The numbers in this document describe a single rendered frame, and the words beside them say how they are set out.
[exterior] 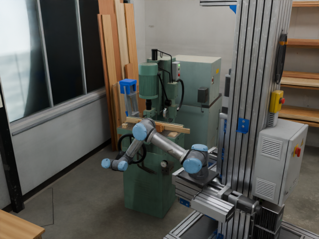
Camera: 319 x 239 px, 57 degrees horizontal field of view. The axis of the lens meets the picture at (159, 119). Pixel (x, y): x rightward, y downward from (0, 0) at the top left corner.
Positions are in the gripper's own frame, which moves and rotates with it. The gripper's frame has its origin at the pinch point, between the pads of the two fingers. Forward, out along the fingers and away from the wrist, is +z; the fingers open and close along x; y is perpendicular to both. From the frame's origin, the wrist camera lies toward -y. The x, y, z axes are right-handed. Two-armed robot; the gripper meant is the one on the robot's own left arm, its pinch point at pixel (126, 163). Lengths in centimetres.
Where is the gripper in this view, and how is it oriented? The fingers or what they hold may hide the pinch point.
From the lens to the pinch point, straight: 260.6
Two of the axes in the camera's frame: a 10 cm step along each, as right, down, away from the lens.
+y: -2.1, 9.7, -1.2
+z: 3.7, 1.9, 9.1
